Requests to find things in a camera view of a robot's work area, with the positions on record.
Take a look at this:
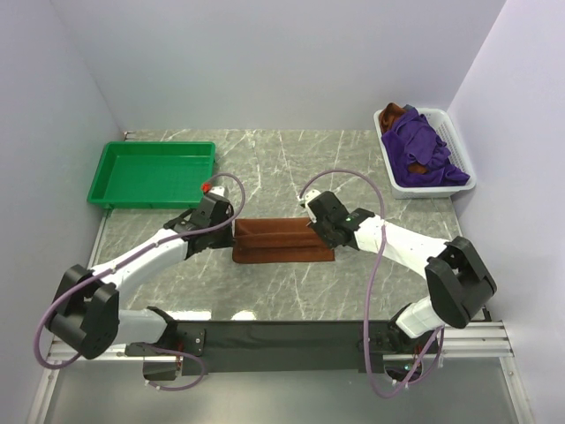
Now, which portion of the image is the brown towel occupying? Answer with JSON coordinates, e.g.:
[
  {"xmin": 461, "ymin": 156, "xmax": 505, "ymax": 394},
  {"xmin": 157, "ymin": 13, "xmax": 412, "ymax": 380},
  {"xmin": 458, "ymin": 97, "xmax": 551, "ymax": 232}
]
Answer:
[
  {"xmin": 379, "ymin": 102, "xmax": 428, "ymax": 175},
  {"xmin": 232, "ymin": 217, "xmax": 335, "ymax": 264}
]

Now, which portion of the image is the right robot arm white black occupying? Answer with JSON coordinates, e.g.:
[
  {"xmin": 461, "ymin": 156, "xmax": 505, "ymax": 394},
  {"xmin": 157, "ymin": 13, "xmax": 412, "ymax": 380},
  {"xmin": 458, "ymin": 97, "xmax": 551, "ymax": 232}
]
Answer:
[{"xmin": 301, "ymin": 190, "xmax": 497, "ymax": 352}]

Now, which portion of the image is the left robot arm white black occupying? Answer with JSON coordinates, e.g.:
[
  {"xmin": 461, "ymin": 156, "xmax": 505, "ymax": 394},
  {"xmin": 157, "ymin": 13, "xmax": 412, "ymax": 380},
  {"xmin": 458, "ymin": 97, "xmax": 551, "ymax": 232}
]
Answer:
[{"xmin": 44, "ymin": 193, "xmax": 234, "ymax": 360}]

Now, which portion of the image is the green plastic tray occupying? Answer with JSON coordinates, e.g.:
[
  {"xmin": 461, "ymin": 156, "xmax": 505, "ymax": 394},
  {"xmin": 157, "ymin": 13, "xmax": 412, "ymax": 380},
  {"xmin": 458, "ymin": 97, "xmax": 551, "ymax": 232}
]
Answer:
[{"xmin": 87, "ymin": 141, "xmax": 215, "ymax": 209}]

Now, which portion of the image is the purple towel in basket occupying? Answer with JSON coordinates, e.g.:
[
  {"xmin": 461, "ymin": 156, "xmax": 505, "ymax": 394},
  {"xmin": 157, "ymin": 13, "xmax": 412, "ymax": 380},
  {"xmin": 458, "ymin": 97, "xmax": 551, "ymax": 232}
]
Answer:
[{"xmin": 381, "ymin": 108, "xmax": 470, "ymax": 187}]

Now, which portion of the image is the brown towel in basket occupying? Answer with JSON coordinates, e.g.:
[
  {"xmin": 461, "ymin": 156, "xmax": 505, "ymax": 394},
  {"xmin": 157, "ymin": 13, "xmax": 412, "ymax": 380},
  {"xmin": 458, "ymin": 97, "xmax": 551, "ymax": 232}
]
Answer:
[{"xmin": 379, "ymin": 102, "xmax": 428, "ymax": 175}]

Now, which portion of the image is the black base bar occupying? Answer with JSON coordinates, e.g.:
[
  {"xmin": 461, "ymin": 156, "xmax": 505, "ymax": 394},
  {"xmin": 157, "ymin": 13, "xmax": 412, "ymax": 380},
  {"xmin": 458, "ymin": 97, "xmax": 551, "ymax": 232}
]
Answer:
[{"xmin": 124, "ymin": 318, "xmax": 442, "ymax": 379}]

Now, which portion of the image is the white plastic basket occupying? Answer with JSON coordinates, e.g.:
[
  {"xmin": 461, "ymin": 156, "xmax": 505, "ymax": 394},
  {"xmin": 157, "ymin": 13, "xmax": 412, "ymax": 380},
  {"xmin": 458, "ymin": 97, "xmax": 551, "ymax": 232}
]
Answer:
[{"xmin": 373, "ymin": 107, "xmax": 477, "ymax": 200}]

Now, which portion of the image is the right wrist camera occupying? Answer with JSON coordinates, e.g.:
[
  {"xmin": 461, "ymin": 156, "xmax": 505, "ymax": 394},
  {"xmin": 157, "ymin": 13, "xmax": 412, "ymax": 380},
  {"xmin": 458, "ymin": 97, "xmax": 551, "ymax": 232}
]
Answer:
[{"xmin": 298, "ymin": 189, "xmax": 321, "ymax": 223}]

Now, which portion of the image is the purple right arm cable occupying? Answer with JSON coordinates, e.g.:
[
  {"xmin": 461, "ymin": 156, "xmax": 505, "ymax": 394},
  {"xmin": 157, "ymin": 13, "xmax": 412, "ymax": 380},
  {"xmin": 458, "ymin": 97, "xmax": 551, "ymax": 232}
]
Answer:
[{"xmin": 299, "ymin": 170, "xmax": 446, "ymax": 398}]

